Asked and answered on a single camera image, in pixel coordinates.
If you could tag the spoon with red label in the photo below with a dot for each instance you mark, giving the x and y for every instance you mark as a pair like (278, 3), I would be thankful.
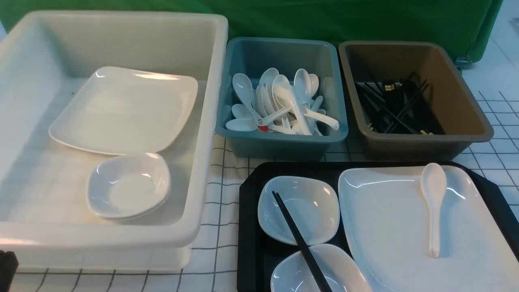
(243, 88)

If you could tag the pile of black chopsticks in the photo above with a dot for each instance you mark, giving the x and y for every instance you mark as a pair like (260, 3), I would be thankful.
(399, 107)

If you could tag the brown plastic bin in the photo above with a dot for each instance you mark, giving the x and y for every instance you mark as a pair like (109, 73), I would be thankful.
(451, 100)

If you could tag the black serving tray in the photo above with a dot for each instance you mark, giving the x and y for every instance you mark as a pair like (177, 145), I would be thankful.
(259, 254)

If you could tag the white small bowl in tub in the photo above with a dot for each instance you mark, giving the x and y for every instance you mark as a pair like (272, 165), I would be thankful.
(128, 186)

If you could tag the metal clip on backdrop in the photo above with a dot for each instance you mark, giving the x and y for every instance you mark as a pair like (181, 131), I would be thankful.
(463, 62)

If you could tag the large white plastic tub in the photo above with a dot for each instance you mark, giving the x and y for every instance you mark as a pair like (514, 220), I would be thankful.
(45, 60)

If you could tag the green cloth backdrop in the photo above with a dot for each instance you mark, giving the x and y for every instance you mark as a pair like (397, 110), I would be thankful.
(461, 27)

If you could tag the white square plate in tub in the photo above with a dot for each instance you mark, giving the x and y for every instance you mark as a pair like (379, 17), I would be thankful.
(120, 111)

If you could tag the white small bowl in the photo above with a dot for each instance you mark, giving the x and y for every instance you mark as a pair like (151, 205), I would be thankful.
(313, 205)
(339, 269)
(128, 186)

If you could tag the large white rice plate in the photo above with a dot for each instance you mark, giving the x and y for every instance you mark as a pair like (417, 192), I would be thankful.
(385, 219)

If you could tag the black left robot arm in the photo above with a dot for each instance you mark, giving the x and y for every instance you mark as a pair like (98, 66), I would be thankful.
(8, 267)

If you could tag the white spoon long handle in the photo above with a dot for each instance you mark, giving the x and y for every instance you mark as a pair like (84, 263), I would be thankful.
(307, 110)

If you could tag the white ceramic soup spoon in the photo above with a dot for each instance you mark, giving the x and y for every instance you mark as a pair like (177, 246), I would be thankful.
(433, 187)

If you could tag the white spoon lying front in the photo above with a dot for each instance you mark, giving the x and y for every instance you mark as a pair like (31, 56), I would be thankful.
(249, 125)

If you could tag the white checkered tablecloth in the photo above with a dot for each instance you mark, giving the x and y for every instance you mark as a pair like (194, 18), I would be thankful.
(213, 254)

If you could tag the teal plastic bin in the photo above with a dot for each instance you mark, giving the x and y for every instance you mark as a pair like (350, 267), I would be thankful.
(252, 56)

